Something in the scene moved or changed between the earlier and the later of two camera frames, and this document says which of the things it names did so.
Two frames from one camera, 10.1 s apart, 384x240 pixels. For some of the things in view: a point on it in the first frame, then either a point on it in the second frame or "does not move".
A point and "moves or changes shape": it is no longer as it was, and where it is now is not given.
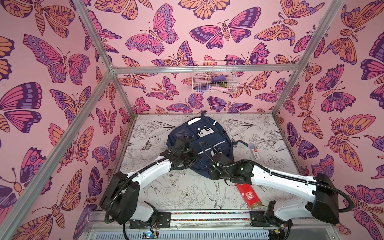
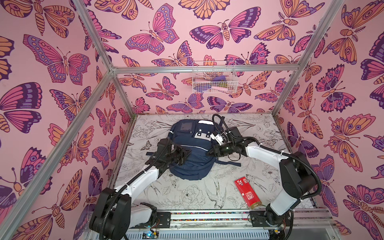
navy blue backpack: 210,137 moves or changes shape
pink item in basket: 221,89 does not move
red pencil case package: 249,194 does not move
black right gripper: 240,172 → 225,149
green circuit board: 149,235 does not move
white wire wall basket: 214,77 does not move
